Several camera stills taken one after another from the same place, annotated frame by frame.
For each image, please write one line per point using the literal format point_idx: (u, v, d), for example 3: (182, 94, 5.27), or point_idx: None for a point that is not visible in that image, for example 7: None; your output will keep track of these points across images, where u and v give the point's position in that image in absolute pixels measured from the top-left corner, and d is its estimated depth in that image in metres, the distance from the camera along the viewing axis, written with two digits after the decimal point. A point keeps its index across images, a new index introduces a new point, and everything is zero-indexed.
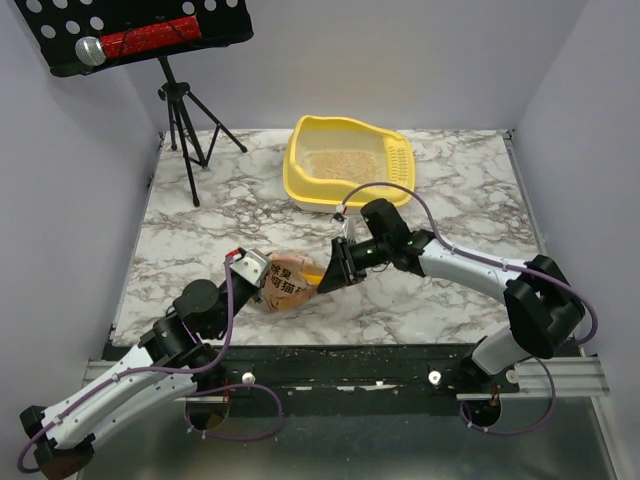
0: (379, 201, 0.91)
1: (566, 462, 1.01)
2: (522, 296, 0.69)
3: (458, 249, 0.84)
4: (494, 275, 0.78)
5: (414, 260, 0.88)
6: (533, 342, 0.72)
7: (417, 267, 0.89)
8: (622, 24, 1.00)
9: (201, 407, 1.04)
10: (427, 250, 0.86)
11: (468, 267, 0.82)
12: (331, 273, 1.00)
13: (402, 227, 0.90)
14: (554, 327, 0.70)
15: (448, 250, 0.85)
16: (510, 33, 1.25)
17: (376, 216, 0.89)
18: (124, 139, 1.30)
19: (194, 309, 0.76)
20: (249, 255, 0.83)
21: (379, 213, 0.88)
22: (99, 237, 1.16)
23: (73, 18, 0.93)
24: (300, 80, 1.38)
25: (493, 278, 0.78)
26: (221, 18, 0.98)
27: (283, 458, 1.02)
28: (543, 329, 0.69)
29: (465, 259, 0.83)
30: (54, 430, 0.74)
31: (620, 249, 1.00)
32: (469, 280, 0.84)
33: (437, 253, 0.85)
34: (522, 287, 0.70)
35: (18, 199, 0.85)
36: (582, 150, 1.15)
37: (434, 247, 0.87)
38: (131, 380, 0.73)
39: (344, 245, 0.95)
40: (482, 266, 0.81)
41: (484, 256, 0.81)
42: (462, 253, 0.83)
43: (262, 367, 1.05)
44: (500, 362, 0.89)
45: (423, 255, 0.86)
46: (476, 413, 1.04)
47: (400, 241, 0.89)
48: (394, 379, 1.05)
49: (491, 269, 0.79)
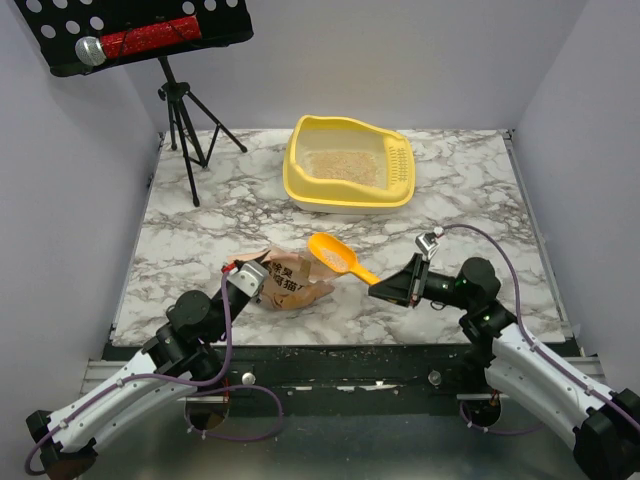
0: (487, 273, 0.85)
1: (568, 463, 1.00)
2: (600, 430, 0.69)
3: (540, 347, 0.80)
4: (574, 394, 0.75)
5: (486, 337, 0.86)
6: (595, 462, 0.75)
7: (485, 343, 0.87)
8: (623, 25, 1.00)
9: (201, 406, 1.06)
10: (507, 336, 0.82)
11: (549, 375, 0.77)
12: (394, 283, 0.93)
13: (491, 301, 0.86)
14: (622, 460, 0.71)
15: (528, 345, 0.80)
16: (510, 32, 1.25)
17: (475, 285, 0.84)
18: (124, 139, 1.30)
19: (187, 319, 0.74)
20: (245, 267, 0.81)
21: (483, 288, 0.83)
22: (99, 237, 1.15)
23: (73, 18, 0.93)
24: (301, 80, 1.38)
25: (571, 396, 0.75)
26: (221, 18, 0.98)
27: (282, 458, 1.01)
28: (608, 461, 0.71)
29: (548, 363, 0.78)
30: (59, 434, 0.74)
31: (621, 250, 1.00)
32: (541, 381, 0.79)
33: (516, 343, 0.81)
34: (602, 421, 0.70)
35: (16, 195, 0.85)
36: (582, 150, 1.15)
37: (515, 332, 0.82)
38: (134, 385, 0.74)
39: (423, 266, 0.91)
40: (563, 378, 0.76)
41: (567, 368, 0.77)
42: (544, 354, 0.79)
43: (263, 367, 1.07)
44: (508, 390, 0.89)
45: (499, 339, 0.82)
46: (476, 413, 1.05)
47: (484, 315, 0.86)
48: (394, 379, 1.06)
49: (571, 386, 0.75)
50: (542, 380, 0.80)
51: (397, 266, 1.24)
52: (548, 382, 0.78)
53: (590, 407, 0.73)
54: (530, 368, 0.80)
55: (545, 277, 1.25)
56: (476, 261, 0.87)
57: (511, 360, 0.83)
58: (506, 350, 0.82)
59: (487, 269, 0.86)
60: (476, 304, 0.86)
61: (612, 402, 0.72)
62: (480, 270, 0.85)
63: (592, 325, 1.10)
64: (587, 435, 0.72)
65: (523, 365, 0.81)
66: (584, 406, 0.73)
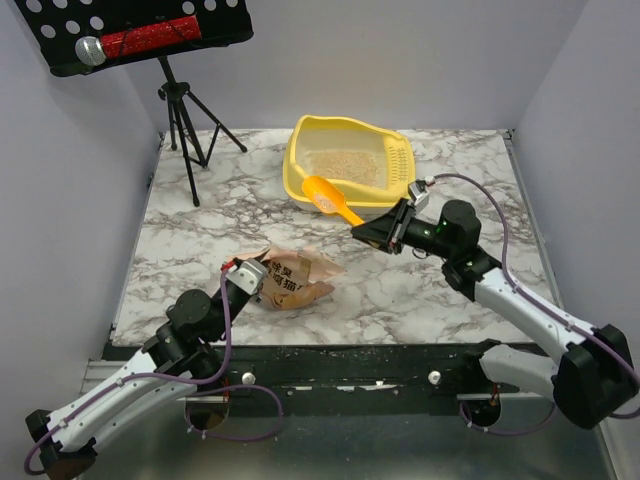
0: (467, 213, 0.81)
1: (568, 463, 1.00)
2: (579, 364, 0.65)
3: (522, 288, 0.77)
4: (555, 331, 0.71)
5: (468, 282, 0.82)
6: (577, 407, 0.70)
7: (469, 290, 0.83)
8: (622, 24, 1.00)
9: (201, 406, 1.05)
10: (489, 280, 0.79)
11: (529, 313, 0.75)
12: (378, 225, 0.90)
13: (473, 246, 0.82)
14: (604, 400, 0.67)
15: (510, 286, 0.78)
16: (510, 32, 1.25)
17: (456, 226, 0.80)
18: (124, 139, 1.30)
19: (187, 319, 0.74)
20: (244, 265, 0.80)
21: (464, 229, 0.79)
22: (99, 237, 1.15)
23: (73, 18, 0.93)
24: (301, 80, 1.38)
25: (552, 333, 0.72)
26: (221, 18, 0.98)
27: (282, 458, 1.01)
28: (590, 401, 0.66)
29: (529, 303, 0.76)
30: (59, 433, 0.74)
31: (620, 249, 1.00)
32: (524, 323, 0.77)
33: (497, 285, 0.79)
34: (582, 354, 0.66)
35: (17, 196, 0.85)
36: (582, 149, 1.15)
37: (498, 276, 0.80)
38: (134, 384, 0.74)
39: (408, 210, 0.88)
40: (543, 317, 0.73)
41: (548, 306, 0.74)
42: (526, 295, 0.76)
43: (263, 367, 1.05)
44: (507, 374, 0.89)
45: (480, 283, 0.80)
46: (477, 413, 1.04)
47: (466, 262, 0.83)
48: (394, 379, 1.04)
49: (552, 323, 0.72)
50: (525, 322, 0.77)
51: (396, 266, 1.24)
52: (530, 322, 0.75)
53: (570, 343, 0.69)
54: (511, 310, 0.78)
55: (545, 276, 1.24)
56: (458, 204, 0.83)
57: (493, 305, 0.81)
58: (488, 294, 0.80)
59: (468, 211, 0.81)
60: (458, 250, 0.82)
61: (594, 336, 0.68)
62: (460, 211, 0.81)
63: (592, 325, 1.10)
64: (568, 373, 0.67)
65: (506, 307, 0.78)
66: (565, 341, 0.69)
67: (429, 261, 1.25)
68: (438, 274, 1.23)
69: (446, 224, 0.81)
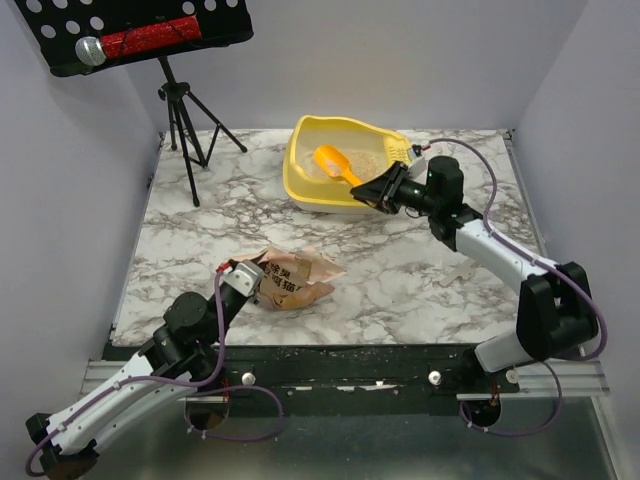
0: (449, 164, 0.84)
1: (568, 463, 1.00)
2: (537, 290, 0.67)
3: (497, 232, 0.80)
4: (520, 266, 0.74)
5: (451, 232, 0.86)
6: (534, 341, 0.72)
7: (450, 241, 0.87)
8: (622, 25, 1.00)
9: (201, 407, 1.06)
10: (469, 226, 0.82)
11: (499, 252, 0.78)
12: (374, 186, 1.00)
13: (458, 198, 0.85)
14: (561, 331, 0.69)
15: (486, 231, 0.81)
16: (510, 32, 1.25)
17: (438, 177, 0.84)
18: (124, 139, 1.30)
19: (182, 322, 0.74)
20: (240, 267, 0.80)
21: (446, 178, 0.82)
22: (98, 236, 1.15)
23: (73, 18, 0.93)
24: (301, 80, 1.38)
25: (517, 268, 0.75)
26: (221, 18, 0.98)
27: (283, 458, 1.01)
28: (546, 330, 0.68)
29: (500, 243, 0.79)
30: (58, 437, 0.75)
31: (620, 249, 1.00)
32: (496, 265, 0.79)
33: (475, 230, 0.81)
34: (541, 282, 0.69)
35: (17, 196, 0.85)
36: (581, 149, 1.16)
37: (476, 222, 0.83)
38: (132, 388, 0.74)
39: (401, 171, 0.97)
40: (510, 254, 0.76)
41: (516, 246, 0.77)
42: (500, 237, 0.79)
43: (263, 367, 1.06)
44: (492, 358, 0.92)
45: (461, 230, 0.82)
46: (476, 413, 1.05)
47: (450, 213, 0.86)
48: (394, 379, 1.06)
49: (518, 259, 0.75)
50: (496, 264, 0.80)
51: (396, 266, 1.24)
52: (500, 262, 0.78)
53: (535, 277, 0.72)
54: (485, 252, 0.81)
55: None
56: (443, 158, 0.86)
57: (468, 249, 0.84)
58: (465, 238, 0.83)
59: (453, 164, 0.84)
60: (442, 202, 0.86)
61: (555, 269, 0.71)
62: (444, 164, 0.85)
63: None
64: (527, 302, 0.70)
65: (480, 250, 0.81)
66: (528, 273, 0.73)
67: (429, 261, 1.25)
68: (438, 274, 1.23)
69: (431, 175, 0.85)
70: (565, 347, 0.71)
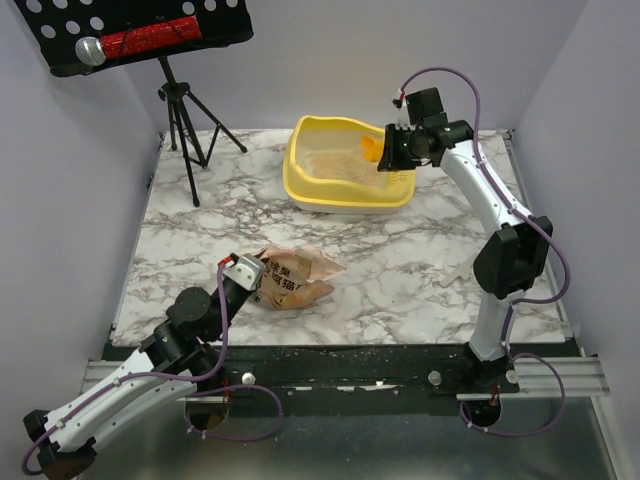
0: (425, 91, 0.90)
1: (568, 464, 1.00)
2: (505, 241, 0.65)
3: (485, 166, 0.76)
4: (497, 211, 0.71)
5: (439, 139, 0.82)
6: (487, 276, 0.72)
7: (437, 154, 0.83)
8: (622, 24, 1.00)
9: (200, 407, 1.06)
10: (458, 148, 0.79)
11: (482, 188, 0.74)
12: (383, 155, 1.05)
13: (441, 116, 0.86)
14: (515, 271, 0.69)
15: (475, 161, 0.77)
16: (509, 31, 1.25)
17: (416, 98, 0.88)
18: (124, 138, 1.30)
19: (187, 317, 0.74)
20: (242, 260, 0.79)
21: (421, 94, 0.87)
22: (98, 235, 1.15)
23: (74, 18, 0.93)
24: (301, 79, 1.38)
25: (492, 212, 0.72)
26: (221, 18, 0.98)
27: (282, 458, 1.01)
28: (502, 272, 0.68)
29: (485, 179, 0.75)
30: (55, 434, 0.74)
31: (620, 248, 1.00)
32: (473, 198, 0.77)
33: (464, 158, 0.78)
34: (510, 232, 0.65)
35: (17, 197, 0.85)
36: (581, 149, 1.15)
37: (468, 148, 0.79)
38: (132, 384, 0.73)
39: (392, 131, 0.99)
40: (491, 195, 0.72)
41: (502, 187, 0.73)
42: (486, 171, 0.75)
43: (262, 368, 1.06)
44: (482, 340, 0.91)
45: (449, 149, 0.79)
46: (476, 413, 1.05)
47: (433, 125, 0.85)
48: (394, 379, 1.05)
49: (497, 203, 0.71)
50: (473, 197, 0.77)
51: (396, 266, 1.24)
52: (478, 197, 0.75)
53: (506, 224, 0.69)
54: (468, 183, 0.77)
55: (545, 275, 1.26)
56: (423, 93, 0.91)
57: (455, 176, 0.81)
58: (453, 162, 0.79)
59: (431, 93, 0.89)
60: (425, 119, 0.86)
61: (529, 220, 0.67)
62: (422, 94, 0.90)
63: (592, 325, 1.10)
64: (491, 244, 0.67)
65: (463, 178, 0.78)
66: (501, 221, 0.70)
67: (429, 261, 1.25)
68: (438, 274, 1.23)
69: (410, 101, 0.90)
70: (514, 283, 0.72)
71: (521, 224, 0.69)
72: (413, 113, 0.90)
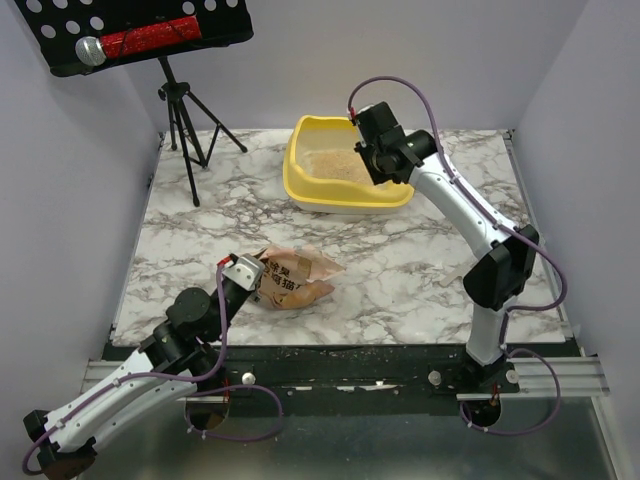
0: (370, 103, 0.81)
1: (569, 465, 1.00)
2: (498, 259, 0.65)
3: (459, 180, 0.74)
4: (484, 228, 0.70)
5: (405, 157, 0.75)
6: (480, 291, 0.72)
7: (406, 171, 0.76)
8: (622, 24, 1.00)
9: (200, 407, 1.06)
10: (427, 165, 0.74)
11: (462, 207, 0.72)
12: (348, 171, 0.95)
13: (396, 130, 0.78)
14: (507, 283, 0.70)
15: (447, 176, 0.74)
16: (510, 31, 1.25)
17: (366, 114, 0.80)
18: (123, 138, 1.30)
19: (186, 317, 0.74)
20: (241, 260, 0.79)
21: (372, 111, 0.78)
22: (98, 235, 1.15)
23: (74, 18, 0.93)
24: (301, 80, 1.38)
25: (479, 228, 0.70)
26: (220, 18, 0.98)
27: (282, 459, 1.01)
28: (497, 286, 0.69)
29: (462, 195, 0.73)
30: (55, 435, 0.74)
31: (620, 248, 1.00)
32: (452, 215, 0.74)
33: (435, 173, 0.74)
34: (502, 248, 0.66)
35: (17, 196, 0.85)
36: (582, 149, 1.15)
37: (435, 162, 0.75)
38: (131, 384, 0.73)
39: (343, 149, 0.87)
40: (474, 212, 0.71)
41: (481, 202, 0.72)
42: (462, 187, 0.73)
43: (262, 367, 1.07)
44: (481, 345, 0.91)
45: (419, 169, 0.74)
46: (476, 413, 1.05)
47: (394, 141, 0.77)
48: (394, 379, 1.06)
49: (482, 220, 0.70)
50: (452, 215, 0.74)
51: (396, 266, 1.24)
52: (459, 215, 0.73)
53: (495, 241, 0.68)
54: (445, 200, 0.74)
55: (545, 275, 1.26)
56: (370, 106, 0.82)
57: (428, 194, 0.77)
58: (423, 180, 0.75)
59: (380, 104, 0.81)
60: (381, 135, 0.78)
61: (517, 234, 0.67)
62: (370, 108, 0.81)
63: (592, 326, 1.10)
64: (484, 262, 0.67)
65: (438, 196, 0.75)
66: (490, 238, 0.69)
67: (429, 261, 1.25)
68: (438, 274, 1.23)
69: (359, 118, 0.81)
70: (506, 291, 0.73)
71: (509, 238, 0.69)
72: (366, 133, 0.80)
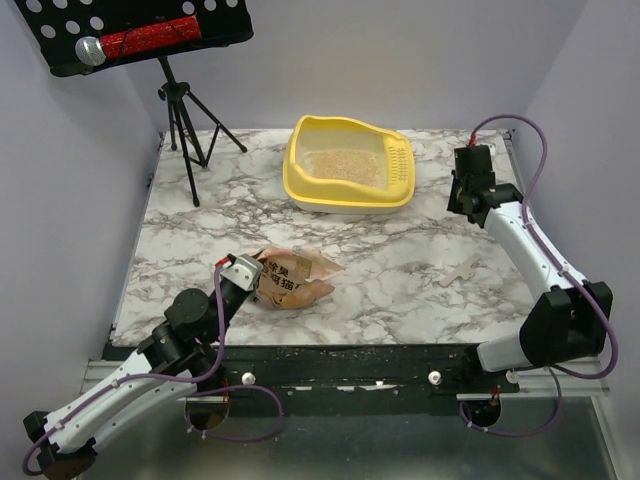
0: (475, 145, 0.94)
1: (569, 466, 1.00)
2: (554, 303, 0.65)
3: (532, 226, 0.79)
4: (547, 272, 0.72)
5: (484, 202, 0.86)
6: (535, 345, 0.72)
7: (481, 215, 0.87)
8: (622, 25, 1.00)
9: (200, 407, 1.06)
10: (503, 209, 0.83)
11: (529, 250, 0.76)
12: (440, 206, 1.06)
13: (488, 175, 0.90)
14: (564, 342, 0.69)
15: (521, 222, 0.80)
16: (510, 31, 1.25)
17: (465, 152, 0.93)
18: (124, 138, 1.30)
19: (184, 318, 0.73)
20: (239, 261, 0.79)
21: (471, 151, 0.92)
22: (99, 235, 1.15)
23: (74, 18, 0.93)
24: (301, 79, 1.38)
25: (542, 273, 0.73)
26: (221, 18, 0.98)
27: (282, 458, 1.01)
28: (550, 339, 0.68)
29: (531, 239, 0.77)
30: (55, 435, 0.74)
31: (620, 248, 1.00)
32: (519, 257, 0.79)
33: (509, 217, 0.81)
34: (562, 296, 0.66)
35: (17, 196, 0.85)
36: (582, 149, 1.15)
37: (513, 209, 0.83)
38: (130, 386, 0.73)
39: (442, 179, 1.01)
40: (541, 257, 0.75)
41: (549, 249, 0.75)
42: (533, 232, 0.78)
43: (262, 367, 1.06)
44: (495, 359, 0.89)
45: (495, 210, 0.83)
46: (476, 413, 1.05)
47: (480, 187, 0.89)
48: (394, 379, 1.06)
49: (546, 264, 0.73)
50: (519, 257, 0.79)
51: (396, 266, 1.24)
52: (525, 257, 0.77)
53: (556, 286, 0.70)
54: (514, 242, 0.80)
55: None
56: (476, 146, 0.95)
57: (499, 235, 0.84)
58: (498, 222, 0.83)
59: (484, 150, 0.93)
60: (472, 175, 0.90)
61: (579, 286, 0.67)
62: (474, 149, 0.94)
63: None
64: (541, 311, 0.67)
65: (508, 237, 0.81)
66: (551, 282, 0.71)
67: (429, 261, 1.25)
68: (438, 274, 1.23)
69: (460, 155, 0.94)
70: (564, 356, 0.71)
71: (572, 289, 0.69)
72: (461, 170, 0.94)
